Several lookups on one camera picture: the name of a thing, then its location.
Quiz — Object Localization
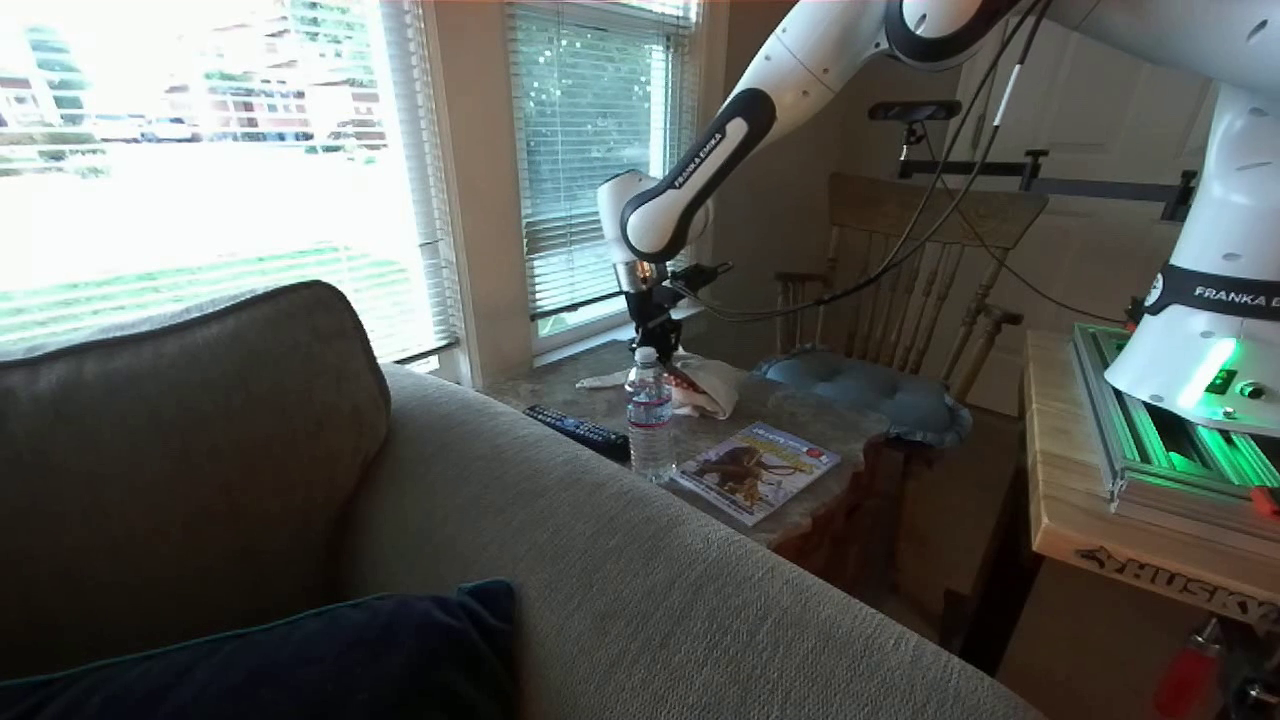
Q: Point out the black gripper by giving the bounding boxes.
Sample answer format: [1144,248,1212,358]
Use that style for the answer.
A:
[626,261,717,357]

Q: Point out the white red tea towel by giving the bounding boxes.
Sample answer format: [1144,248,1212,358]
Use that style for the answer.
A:
[577,353,750,421]

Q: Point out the clear plastic water bottle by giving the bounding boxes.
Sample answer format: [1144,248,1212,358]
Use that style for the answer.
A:
[626,347,669,485]

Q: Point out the black remote control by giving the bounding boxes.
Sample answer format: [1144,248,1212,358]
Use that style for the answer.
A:
[537,415,627,465]

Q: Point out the colourful magazine book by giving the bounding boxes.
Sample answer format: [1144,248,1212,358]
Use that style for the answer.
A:
[672,424,842,529]

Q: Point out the white window blind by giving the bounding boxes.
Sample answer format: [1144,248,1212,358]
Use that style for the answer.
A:
[508,0,697,353]

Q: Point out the wooden spindle chair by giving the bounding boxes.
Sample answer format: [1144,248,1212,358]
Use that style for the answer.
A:
[771,170,1049,394]

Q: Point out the dark blue cushion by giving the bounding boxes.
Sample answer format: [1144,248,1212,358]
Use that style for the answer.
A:
[0,581,521,720]

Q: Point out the grey fabric sofa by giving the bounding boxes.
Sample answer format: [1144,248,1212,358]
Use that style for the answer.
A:
[0,278,1035,720]

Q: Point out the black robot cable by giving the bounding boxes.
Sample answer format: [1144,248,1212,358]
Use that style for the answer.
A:
[691,0,1135,332]

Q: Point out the black camera on stand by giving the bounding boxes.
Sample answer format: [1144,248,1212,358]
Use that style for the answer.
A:
[863,94,1199,222]

